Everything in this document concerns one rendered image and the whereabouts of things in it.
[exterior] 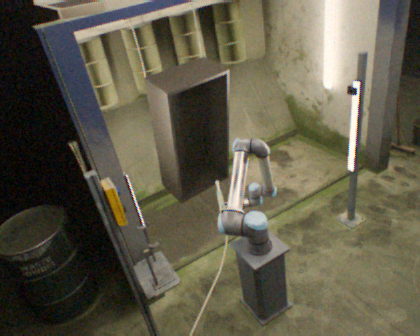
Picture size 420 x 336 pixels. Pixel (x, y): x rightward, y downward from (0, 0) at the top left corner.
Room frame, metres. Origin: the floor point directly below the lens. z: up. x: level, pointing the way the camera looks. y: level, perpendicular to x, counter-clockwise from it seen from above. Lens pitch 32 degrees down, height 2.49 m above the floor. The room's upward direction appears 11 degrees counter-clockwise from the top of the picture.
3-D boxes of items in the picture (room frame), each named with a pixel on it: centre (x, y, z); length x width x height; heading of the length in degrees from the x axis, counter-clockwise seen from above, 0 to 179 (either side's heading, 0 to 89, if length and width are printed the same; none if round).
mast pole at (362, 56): (2.54, -1.35, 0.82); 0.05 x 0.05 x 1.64; 24
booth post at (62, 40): (2.11, 0.65, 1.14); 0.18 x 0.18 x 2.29; 24
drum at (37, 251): (2.25, 1.42, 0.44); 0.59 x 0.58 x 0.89; 94
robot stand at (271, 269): (1.81, -0.30, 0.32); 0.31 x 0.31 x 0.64; 24
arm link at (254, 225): (1.81, -0.29, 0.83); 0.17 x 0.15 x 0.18; 64
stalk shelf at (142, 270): (1.60, 0.43, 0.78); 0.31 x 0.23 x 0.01; 24
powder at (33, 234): (2.25, 1.43, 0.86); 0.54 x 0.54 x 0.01
